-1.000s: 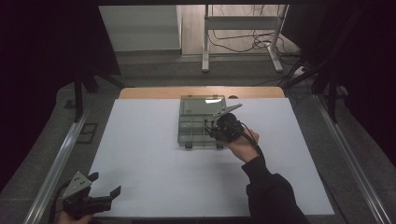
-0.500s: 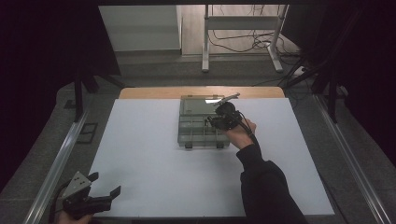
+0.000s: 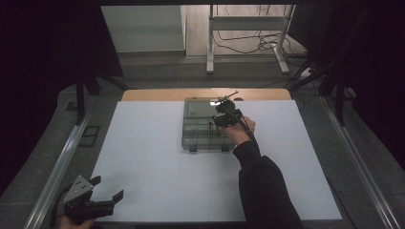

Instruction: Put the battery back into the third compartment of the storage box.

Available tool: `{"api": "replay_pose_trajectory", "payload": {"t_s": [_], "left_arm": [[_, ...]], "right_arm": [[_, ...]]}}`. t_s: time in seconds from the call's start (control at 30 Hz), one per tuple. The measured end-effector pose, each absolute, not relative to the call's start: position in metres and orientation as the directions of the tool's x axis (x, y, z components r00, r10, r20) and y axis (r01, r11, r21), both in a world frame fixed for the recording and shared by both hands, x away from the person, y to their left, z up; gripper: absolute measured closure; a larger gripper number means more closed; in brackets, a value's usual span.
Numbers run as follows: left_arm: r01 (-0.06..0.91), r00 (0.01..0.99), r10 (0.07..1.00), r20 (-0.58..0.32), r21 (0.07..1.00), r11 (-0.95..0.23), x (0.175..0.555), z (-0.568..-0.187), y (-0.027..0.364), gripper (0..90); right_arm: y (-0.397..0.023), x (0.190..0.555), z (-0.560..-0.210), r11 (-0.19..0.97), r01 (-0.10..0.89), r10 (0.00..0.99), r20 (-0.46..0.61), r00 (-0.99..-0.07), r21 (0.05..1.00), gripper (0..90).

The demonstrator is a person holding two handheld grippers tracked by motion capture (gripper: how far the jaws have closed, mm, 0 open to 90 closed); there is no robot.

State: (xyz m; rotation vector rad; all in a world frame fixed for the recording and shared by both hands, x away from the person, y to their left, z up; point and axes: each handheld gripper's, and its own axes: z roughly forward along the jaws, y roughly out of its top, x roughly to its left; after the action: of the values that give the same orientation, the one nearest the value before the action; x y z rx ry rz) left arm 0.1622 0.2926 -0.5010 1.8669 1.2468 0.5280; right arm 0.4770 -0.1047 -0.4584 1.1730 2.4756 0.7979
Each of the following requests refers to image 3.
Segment aluminium rail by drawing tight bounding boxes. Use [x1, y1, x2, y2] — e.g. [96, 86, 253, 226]
[23, 109, 94, 229]
[320, 95, 403, 229]

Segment white desk frame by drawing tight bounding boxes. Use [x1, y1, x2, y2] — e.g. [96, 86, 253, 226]
[205, 4, 296, 76]

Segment black floor cables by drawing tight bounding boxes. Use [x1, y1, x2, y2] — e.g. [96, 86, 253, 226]
[212, 4, 309, 61]

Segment person's right hand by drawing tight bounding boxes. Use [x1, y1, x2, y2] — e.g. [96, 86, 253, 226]
[224, 115, 257, 148]

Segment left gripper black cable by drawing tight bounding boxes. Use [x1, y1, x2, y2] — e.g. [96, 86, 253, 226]
[48, 183, 75, 229]

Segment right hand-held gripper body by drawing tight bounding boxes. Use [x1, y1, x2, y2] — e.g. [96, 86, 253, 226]
[211, 90, 245, 129]

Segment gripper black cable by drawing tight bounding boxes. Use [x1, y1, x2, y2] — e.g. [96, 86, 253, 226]
[48, 183, 75, 229]
[221, 106, 262, 156]

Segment white board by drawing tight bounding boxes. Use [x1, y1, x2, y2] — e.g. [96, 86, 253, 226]
[90, 99, 344, 223]

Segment person's left hand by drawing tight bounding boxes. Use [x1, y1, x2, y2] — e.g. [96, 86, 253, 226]
[58, 214, 96, 229]

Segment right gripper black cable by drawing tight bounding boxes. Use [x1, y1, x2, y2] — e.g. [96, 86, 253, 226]
[221, 106, 262, 156]

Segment black metal stand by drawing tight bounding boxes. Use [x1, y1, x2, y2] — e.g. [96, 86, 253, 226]
[75, 68, 129, 126]
[285, 6, 375, 127]

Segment clear plastic compartment box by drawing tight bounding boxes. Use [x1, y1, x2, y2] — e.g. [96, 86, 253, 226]
[181, 96, 241, 154]

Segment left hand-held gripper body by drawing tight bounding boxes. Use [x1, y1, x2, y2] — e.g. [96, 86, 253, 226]
[62, 174, 117, 224]

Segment white cabinet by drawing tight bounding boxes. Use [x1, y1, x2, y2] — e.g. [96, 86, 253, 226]
[100, 5, 186, 54]

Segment white power strip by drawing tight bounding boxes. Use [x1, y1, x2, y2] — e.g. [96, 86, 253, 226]
[298, 67, 316, 79]

